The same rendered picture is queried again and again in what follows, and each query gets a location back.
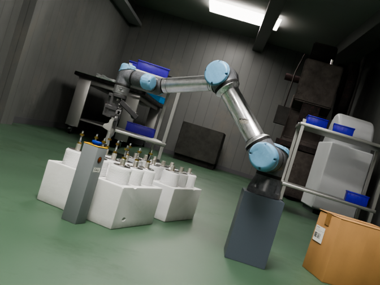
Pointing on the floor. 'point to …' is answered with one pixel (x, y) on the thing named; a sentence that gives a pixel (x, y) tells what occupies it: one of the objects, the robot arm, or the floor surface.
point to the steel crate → (199, 145)
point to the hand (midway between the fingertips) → (112, 135)
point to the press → (315, 106)
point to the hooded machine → (339, 168)
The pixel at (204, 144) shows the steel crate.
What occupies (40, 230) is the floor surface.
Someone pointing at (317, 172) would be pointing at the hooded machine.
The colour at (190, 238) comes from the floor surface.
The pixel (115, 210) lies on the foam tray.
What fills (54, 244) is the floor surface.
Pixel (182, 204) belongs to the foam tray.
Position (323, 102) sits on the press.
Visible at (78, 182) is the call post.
